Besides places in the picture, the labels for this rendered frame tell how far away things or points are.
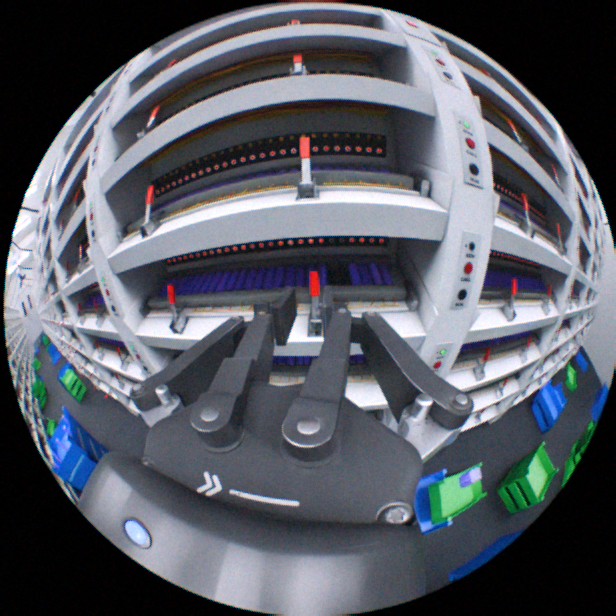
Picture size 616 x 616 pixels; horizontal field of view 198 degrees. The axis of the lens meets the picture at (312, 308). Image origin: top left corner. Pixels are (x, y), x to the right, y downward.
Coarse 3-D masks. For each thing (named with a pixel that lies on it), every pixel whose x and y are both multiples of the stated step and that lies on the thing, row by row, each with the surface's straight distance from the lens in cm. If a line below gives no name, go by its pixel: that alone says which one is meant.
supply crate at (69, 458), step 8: (64, 408) 100; (72, 416) 103; (64, 424) 106; (72, 424) 96; (56, 432) 111; (64, 432) 109; (72, 432) 91; (48, 440) 115; (56, 440) 114; (64, 440) 109; (72, 440) 86; (56, 448) 117; (72, 448) 88; (80, 448) 88; (64, 456) 93; (72, 456) 91; (64, 464) 96; (72, 464) 95; (56, 472) 103; (64, 472) 101; (64, 480) 106
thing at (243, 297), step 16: (272, 288) 36; (304, 288) 35; (320, 288) 35; (336, 288) 35; (352, 288) 35; (368, 288) 35; (384, 288) 36; (400, 288) 37; (160, 304) 50; (176, 304) 47; (192, 304) 44; (208, 304) 42; (224, 304) 40; (240, 304) 38
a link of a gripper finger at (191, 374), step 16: (240, 320) 14; (208, 336) 12; (224, 336) 12; (192, 352) 11; (208, 352) 11; (224, 352) 12; (176, 368) 10; (192, 368) 10; (208, 368) 11; (144, 384) 10; (160, 384) 9; (176, 384) 10; (192, 384) 10; (208, 384) 11; (144, 400) 9; (160, 400) 9; (192, 400) 10
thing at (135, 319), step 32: (224, 256) 48; (256, 256) 45; (160, 288) 60; (416, 288) 38; (128, 320) 52; (160, 320) 49; (192, 320) 42; (224, 320) 38; (416, 320) 36; (288, 352) 34; (352, 352) 34
